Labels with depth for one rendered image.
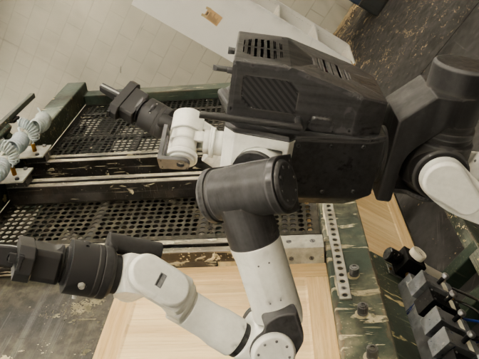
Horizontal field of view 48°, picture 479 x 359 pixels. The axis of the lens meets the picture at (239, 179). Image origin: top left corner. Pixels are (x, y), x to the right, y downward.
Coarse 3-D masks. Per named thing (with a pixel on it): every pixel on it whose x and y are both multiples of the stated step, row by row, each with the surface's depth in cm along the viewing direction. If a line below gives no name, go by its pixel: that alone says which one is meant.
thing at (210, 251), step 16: (176, 240) 154; (192, 240) 153; (208, 240) 152; (224, 240) 152; (288, 240) 149; (304, 240) 149; (320, 240) 148; (176, 256) 149; (192, 256) 149; (208, 256) 149; (224, 256) 149; (288, 256) 148; (304, 256) 147; (320, 256) 147; (0, 272) 155
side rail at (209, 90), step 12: (204, 84) 277; (216, 84) 275; (228, 84) 274; (84, 96) 276; (96, 96) 275; (156, 96) 274; (168, 96) 273; (180, 96) 273; (192, 96) 273; (204, 96) 273; (216, 96) 272
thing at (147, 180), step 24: (0, 144) 184; (24, 168) 192; (24, 192) 190; (48, 192) 190; (72, 192) 189; (96, 192) 189; (120, 192) 188; (144, 192) 188; (168, 192) 187; (192, 192) 187
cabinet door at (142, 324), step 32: (224, 288) 142; (320, 288) 139; (128, 320) 134; (160, 320) 134; (320, 320) 129; (96, 352) 126; (128, 352) 126; (160, 352) 125; (192, 352) 124; (320, 352) 121
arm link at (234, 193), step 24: (240, 168) 88; (264, 168) 85; (216, 192) 88; (240, 192) 86; (264, 192) 84; (216, 216) 90; (240, 216) 87; (264, 216) 88; (240, 240) 89; (264, 240) 89
